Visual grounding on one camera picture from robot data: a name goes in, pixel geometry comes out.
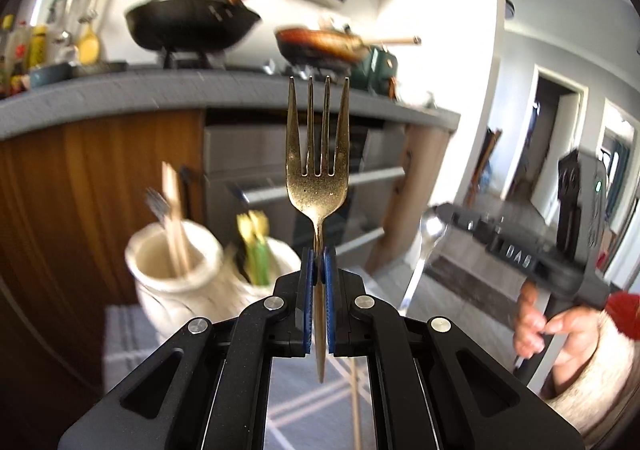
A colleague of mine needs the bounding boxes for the gold metal fork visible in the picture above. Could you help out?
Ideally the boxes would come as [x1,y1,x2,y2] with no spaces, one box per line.
[285,76,351,383]

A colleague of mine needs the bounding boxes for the blue bowl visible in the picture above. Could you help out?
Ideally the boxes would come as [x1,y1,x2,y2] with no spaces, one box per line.
[29,62,74,89]

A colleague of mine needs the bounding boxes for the row of condiment bottles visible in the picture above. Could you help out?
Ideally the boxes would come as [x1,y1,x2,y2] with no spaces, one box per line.
[0,14,49,98]

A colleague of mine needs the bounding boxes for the silver metal spoon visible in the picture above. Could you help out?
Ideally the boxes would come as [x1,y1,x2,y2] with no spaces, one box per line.
[400,207,449,315]

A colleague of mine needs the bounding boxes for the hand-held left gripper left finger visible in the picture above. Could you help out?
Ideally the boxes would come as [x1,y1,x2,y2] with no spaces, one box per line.
[57,247,317,450]

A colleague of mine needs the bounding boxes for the wooden kitchen cabinet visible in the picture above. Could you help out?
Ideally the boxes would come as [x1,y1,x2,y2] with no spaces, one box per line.
[0,110,206,381]

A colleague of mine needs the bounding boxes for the white ceramic double utensil holder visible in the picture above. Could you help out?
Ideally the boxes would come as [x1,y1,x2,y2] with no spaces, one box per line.
[125,220,303,346]

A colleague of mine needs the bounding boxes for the grey striped cloth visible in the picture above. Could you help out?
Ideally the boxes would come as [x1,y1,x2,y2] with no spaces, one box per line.
[102,260,426,450]

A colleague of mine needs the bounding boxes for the light wooden cabinet panel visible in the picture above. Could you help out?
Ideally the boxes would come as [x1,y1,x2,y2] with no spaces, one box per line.
[367,125,451,271]

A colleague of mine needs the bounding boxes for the green kitchen appliance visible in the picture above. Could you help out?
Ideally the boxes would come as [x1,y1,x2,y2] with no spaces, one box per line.
[350,47,400,98]

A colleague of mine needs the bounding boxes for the gas stove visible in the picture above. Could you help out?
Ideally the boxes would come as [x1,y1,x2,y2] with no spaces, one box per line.
[160,50,351,80]

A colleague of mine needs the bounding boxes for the yellow rice paddle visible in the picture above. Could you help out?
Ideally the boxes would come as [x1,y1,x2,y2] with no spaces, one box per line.
[77,22,104,65]

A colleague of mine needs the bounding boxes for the yellow green fruit fork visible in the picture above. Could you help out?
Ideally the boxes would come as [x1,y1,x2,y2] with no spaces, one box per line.
[236,212,261,275]
[250,212,275,287]

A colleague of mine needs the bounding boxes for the person's right hand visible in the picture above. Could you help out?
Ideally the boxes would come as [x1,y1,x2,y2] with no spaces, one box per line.
[512,280,608,382]

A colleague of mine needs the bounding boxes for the black wok with wooden handle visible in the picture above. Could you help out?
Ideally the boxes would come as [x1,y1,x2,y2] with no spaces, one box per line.
[124,0,309,55]

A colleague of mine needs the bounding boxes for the stainless steel built-in oven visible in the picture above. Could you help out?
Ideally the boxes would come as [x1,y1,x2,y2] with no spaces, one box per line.
[202,122,406,261]

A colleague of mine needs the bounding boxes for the red frying pan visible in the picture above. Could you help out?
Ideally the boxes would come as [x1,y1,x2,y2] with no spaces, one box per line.
[275,24,422,65]

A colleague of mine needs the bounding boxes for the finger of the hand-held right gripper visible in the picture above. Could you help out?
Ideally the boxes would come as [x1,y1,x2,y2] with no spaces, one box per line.
[434,202,497,251]

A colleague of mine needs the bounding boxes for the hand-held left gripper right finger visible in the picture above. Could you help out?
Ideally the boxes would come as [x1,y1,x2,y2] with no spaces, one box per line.
[322,247,586,450]

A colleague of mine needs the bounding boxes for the person's right forearm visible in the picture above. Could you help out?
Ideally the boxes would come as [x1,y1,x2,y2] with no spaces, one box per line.
[542,292,640,438]

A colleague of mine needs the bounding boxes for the dark metal fork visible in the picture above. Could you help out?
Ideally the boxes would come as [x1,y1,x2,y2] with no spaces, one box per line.
[145,187,173,227]

